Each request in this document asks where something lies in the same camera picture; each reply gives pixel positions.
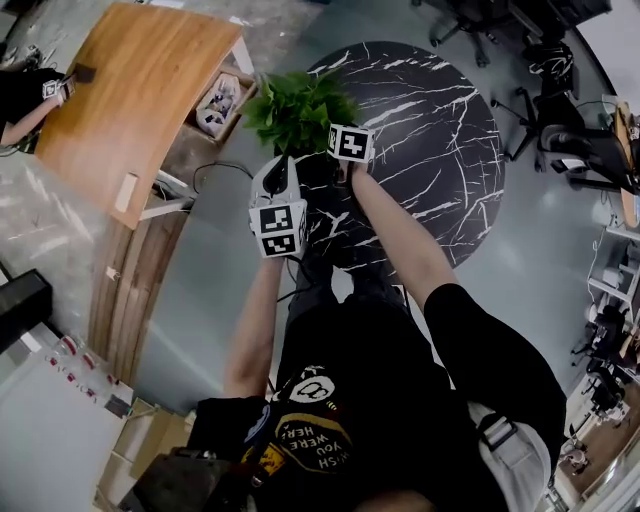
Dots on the round wooden table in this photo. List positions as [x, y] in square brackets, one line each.
[627, 165]

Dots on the black waist-mounted device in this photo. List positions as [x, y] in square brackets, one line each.
[190, 480]

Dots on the person's left forearm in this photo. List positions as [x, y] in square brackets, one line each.
[255, 330]

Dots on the black box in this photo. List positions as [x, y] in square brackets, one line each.
[22, 307]

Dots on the person's right forearm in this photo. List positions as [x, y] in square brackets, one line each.
[400, 235]

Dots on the white metal shelf rack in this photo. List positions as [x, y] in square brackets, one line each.
[617, 270]

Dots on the round black marble table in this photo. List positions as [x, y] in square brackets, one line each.
[430, 150]

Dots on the wooden desk with white frame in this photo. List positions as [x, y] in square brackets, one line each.
[135, 105]

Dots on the open cardboard box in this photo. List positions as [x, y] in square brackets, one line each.
[222, 107]

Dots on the grey shoulder bag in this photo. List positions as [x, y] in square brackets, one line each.
[515, 460]

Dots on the person's black printed t-shirt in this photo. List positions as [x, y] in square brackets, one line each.
[400, 400]

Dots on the green potted plant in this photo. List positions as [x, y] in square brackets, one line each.
[300, 112]

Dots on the small black block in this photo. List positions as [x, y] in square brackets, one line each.
[85, 75]

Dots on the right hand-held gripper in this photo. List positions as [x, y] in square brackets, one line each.
[351, 143]

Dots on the small pale wooden block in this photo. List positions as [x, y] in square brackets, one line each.
[126, 192]

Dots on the black office chair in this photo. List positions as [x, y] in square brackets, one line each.
[480, 25]
[560, 115]

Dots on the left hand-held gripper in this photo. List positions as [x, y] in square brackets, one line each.
[277, 227]

